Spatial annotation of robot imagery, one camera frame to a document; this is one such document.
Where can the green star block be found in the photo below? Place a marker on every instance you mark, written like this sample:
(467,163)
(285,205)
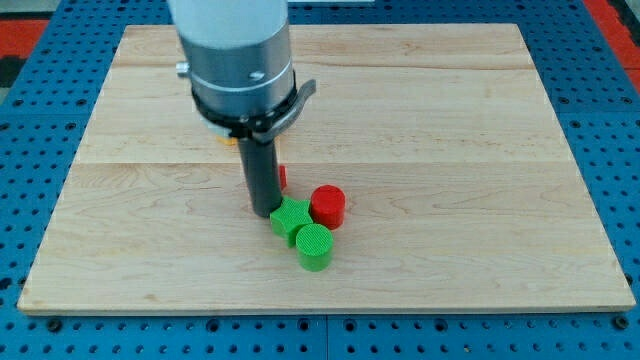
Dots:
(289,218)

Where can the light wooden board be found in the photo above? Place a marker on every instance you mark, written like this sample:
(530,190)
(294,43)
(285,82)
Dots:
(462,193)

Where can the red star block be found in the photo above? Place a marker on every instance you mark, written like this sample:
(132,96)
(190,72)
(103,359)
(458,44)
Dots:
(282,177)

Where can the yellow block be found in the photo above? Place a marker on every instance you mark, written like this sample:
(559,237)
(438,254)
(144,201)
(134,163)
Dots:
(227,141)

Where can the black clamp with metal lever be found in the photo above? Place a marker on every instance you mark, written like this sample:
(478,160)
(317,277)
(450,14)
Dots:
(263,127)

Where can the red cylinder block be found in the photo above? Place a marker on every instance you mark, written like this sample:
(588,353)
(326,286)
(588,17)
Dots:
(327,206)

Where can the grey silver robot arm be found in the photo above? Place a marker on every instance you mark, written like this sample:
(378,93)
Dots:
(239,63)

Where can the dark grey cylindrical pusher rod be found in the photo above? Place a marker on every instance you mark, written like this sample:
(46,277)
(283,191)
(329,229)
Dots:
(261,170)

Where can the green cylinder block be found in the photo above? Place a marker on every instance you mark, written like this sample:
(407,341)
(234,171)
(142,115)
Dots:
(314,244)

